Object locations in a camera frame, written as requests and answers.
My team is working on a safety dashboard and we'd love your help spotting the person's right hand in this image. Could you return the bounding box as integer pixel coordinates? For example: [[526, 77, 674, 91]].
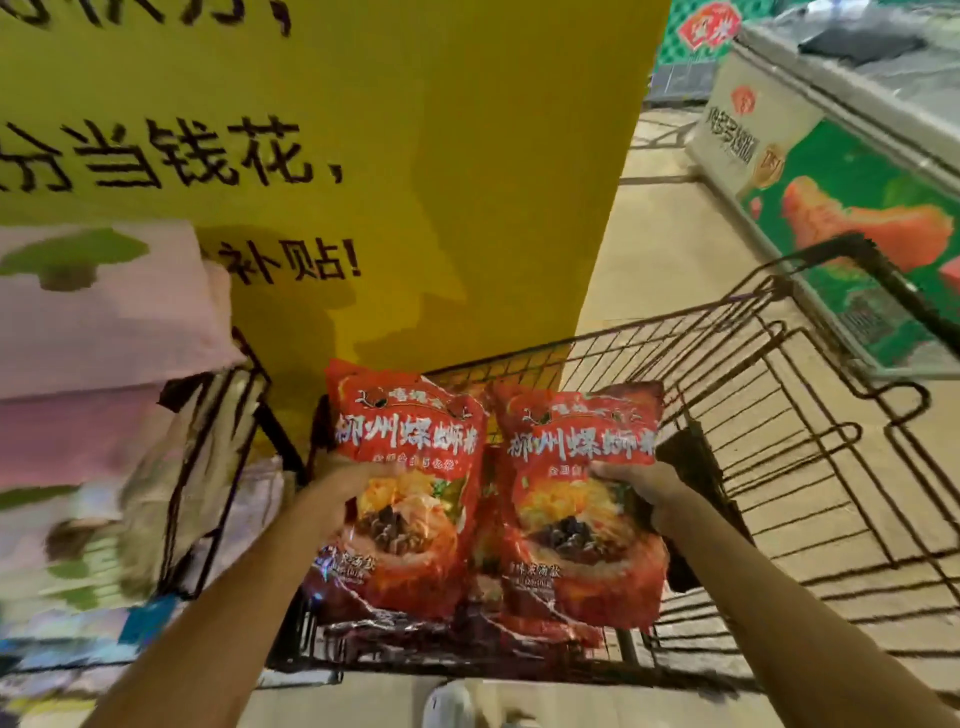
[[589, 459, 708, 543]]

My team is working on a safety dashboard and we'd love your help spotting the person's left hand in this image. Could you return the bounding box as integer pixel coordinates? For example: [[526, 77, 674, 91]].
[[299, 455, 402, 543]]

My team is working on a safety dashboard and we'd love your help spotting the red noodle packet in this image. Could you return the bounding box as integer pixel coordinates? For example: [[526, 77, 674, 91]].
[[303, 358, 490, 621], [487, 381, 671, 631]]

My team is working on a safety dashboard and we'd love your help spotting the person's left forearm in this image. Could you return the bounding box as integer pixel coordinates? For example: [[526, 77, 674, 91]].
[[81, 491, 348, 728]]

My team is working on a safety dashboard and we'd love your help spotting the person's right forearm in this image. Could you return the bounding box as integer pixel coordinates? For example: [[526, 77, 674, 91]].
[[660, 501, 960, 728]]

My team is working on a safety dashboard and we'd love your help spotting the pile of red noodle packets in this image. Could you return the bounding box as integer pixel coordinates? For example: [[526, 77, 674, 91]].
[[303, 450, 605, 657]]

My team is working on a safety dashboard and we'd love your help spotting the person's white shoe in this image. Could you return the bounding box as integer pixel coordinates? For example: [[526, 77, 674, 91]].
[[421, 678, 477, 728]]

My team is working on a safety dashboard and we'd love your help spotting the stack of pink packaged goods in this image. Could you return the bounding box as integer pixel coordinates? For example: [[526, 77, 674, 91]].
[[0, 220, 286, 676]]

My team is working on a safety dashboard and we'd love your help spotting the yellow sign board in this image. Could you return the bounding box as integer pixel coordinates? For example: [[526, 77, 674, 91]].
[[0, 0, 673, 460]]

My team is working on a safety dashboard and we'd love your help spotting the chest freezer with green picture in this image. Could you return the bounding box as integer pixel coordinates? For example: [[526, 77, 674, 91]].
[[685, 3, 960, 382]]

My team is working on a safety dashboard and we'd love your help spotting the black wire shopping cart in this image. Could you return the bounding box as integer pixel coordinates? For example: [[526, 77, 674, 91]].
[[267, 232, 960, 687]]

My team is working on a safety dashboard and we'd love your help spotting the black wire display rack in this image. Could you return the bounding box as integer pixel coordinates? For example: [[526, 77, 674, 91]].
[[153, 328, 307, 601]]

